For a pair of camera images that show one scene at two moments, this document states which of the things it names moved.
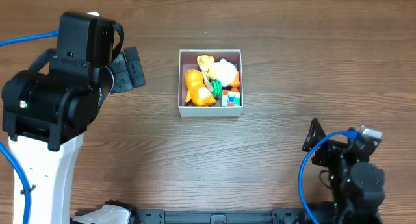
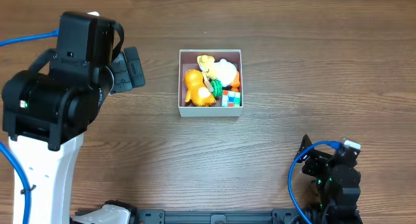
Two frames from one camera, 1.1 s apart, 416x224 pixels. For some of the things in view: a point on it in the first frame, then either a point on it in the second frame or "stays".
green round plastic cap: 217,88 stays
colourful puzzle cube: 231,99 stays
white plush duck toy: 221,70 stays
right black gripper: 329,149 -> 312,157
